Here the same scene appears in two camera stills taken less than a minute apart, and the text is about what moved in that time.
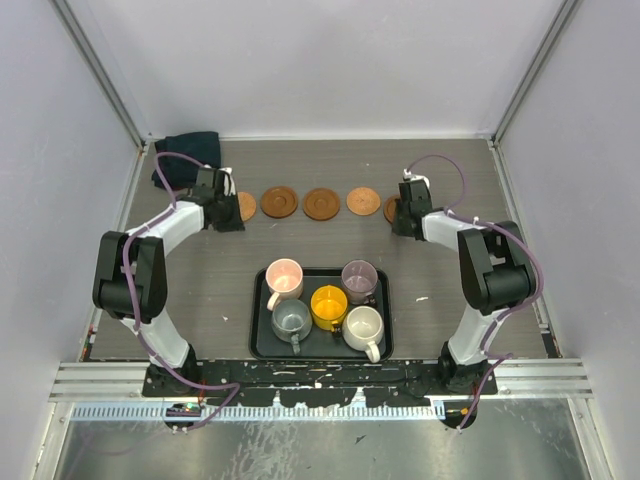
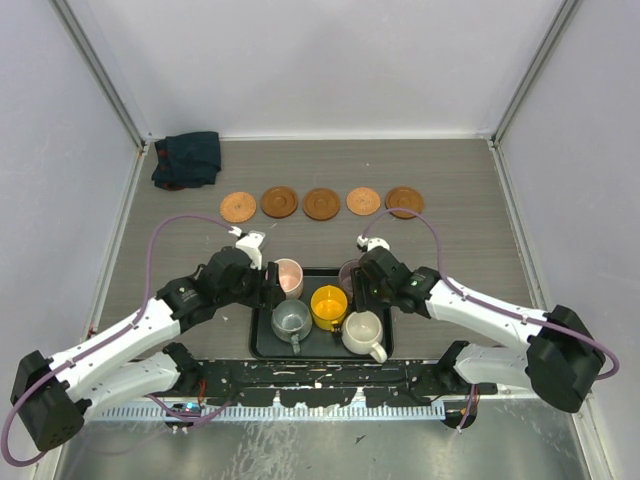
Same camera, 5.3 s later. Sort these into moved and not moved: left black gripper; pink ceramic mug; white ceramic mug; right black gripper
Moved: right black gripper; left black gripper
Not moved: white ceramic mug; pink ceramic mug
